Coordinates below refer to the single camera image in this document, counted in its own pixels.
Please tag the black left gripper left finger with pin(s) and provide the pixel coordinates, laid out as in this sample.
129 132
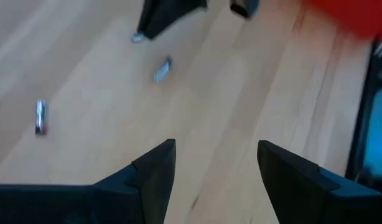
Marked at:
69 205

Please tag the red plastic bin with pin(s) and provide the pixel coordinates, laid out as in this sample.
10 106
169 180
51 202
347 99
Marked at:
349 15

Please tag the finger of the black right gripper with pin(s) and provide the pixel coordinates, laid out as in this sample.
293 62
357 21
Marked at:
166 14
245 7

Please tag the black table edge frame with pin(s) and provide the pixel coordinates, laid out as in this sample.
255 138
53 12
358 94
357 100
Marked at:
359 124

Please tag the light blue plastic container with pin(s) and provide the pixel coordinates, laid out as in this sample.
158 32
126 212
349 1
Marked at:
379 133

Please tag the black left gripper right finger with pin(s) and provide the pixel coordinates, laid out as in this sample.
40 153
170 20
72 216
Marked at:
318 205

